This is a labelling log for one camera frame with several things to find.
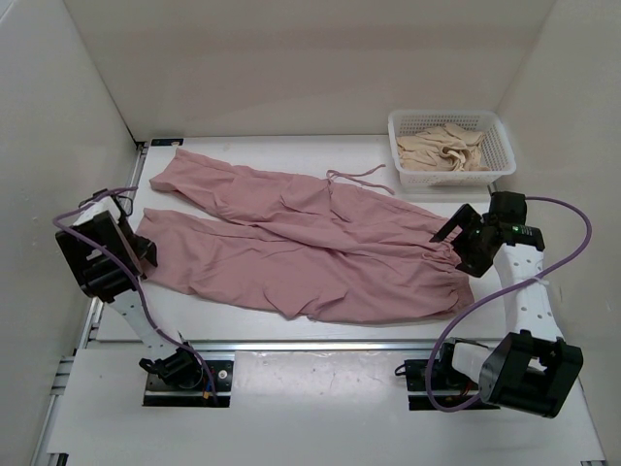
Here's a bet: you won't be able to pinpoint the aluminium front rail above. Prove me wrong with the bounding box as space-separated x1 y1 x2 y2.
77 337 457 358

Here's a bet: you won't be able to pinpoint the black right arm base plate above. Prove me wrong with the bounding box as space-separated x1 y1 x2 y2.
395 356 502 413

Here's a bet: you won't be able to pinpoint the beige trousers in basket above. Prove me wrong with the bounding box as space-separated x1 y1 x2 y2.
396 123 489 172

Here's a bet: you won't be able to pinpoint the white plastic basket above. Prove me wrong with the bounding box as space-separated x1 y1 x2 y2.
388 110 516 189

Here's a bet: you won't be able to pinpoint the aluminium rail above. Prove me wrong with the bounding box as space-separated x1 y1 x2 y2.
77 337 457 358
73 141 149 355

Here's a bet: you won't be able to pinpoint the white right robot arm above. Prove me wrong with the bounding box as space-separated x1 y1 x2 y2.
424 191 592 418

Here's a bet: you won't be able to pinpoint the black corner bracket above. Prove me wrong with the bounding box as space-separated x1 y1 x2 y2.
149 138 184 147

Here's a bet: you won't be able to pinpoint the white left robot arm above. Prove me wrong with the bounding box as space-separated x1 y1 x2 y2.
52 187 204 389

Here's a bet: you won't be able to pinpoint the aluminium left rail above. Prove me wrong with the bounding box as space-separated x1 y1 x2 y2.
73 141 149 355

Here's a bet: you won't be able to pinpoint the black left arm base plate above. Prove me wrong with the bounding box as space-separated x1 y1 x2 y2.
139 352 234 408

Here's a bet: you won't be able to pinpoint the pink trousers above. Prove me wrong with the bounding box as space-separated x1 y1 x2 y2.
137 150 474 324

